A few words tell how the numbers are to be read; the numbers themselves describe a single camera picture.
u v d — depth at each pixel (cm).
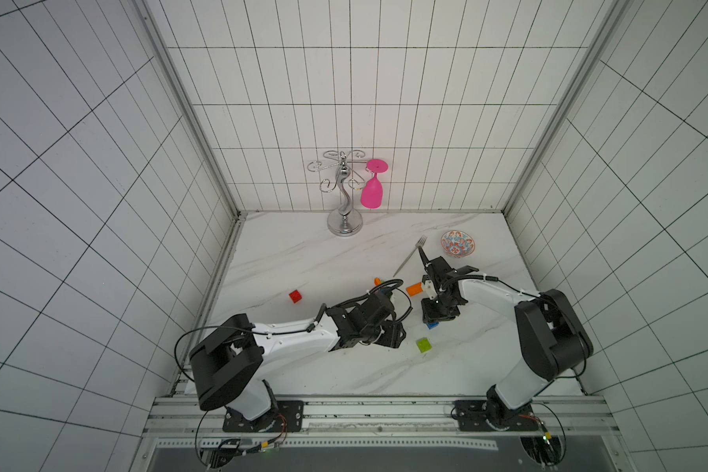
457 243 107
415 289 95
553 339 46
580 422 73
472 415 72
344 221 117
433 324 88
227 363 43
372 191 102
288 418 72
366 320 63
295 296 95
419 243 110
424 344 85
